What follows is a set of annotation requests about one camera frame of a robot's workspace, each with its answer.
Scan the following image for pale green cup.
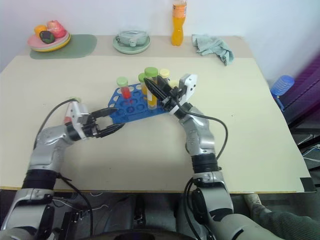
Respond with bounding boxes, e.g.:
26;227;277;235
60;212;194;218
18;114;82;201
116;29;149;48

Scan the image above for blue test tube rack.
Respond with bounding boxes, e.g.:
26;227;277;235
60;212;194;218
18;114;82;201
107;83;174;125

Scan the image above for black table corner bracket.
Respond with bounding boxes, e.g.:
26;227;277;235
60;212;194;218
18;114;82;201
299;176;317;194

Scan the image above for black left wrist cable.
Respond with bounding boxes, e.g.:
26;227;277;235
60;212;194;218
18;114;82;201
34;98;81;144

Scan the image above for pink red apple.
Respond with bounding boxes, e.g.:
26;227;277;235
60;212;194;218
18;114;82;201
46;20;67;39

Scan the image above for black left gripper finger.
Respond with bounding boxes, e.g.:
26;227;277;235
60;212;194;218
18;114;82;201
96;123;127;139
91;107;119;120

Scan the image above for tall yellow tube green cap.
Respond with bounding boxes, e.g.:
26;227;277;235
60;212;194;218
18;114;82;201
144;66;160;111

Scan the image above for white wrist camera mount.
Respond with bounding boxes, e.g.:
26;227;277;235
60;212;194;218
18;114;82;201
177;73;199;107
64;100;91;139

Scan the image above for black metal frame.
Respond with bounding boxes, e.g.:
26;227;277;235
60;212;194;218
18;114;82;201
275;95;320;152

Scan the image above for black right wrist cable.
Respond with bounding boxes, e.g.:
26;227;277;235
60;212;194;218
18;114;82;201
172;96;229;163

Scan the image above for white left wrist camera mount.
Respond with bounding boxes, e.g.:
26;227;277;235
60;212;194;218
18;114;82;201
64;100;91;139

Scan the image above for short yellow tube green cap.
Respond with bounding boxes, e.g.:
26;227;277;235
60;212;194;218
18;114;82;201
137;72;150;99

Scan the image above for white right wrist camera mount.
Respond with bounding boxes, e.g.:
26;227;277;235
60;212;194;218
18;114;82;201
177;73;199;107

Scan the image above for yellow plate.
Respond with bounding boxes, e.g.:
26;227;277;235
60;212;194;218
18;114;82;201
31;34;72;53

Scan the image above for black box under table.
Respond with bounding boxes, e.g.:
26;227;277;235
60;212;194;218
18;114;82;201
60;210;91;240

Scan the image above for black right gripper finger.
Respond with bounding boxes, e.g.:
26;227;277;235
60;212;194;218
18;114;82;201
144;77;171;106
157;76;174;94

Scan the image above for light green cloth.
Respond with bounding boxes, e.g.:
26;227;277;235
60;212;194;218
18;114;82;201
191;33;236;67

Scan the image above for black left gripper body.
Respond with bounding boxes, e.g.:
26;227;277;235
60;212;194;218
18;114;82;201
80;112;101;139

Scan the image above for pale green saucer plate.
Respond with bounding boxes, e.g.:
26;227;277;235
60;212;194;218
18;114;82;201
111;33;152;54

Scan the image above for blue ribbed water jug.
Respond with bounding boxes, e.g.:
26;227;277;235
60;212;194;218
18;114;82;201
270;74;296;98

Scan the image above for orange juice bottle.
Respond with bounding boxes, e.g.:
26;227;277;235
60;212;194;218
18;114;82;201
170;0;189;47

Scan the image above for pink plate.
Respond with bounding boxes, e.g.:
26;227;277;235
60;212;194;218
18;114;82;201
27;31;70;49

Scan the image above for dark green avocado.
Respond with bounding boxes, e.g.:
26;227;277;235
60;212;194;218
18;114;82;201
38;30;56;45

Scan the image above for white loose wires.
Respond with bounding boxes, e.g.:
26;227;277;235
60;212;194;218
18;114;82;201
301;144;320;166

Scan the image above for green placemat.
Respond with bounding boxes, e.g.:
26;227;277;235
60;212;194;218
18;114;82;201
29;33;98;60

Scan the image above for orange fruit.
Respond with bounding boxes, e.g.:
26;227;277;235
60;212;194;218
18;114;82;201
33;24;49;38

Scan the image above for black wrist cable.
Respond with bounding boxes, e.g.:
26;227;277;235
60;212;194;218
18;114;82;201
172;96;229;163
34;98;81;144

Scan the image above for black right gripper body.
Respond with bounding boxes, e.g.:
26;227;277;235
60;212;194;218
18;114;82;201
161;84;186;113

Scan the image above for thin black elbow cable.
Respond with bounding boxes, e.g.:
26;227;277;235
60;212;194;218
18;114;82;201
55;172;95;235

